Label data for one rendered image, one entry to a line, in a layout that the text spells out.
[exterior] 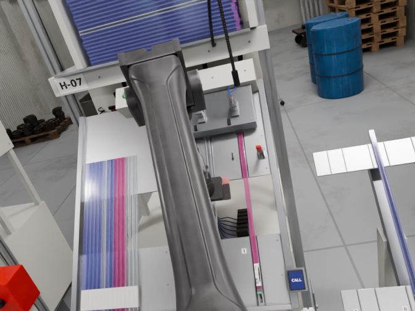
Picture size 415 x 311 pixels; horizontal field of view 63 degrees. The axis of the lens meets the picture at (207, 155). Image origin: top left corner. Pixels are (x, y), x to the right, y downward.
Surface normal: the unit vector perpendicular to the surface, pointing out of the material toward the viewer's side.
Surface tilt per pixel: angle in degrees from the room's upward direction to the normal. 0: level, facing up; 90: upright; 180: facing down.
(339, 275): 0
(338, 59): 90
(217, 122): 44
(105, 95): 90
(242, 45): 90
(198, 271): 37
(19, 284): 90
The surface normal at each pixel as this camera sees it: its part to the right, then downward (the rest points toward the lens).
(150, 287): -0.25, -0.30
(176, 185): -0.10, -0.45
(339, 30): -0.14, 0.47
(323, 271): -0.24, -0.87
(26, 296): 0.96, -0.16
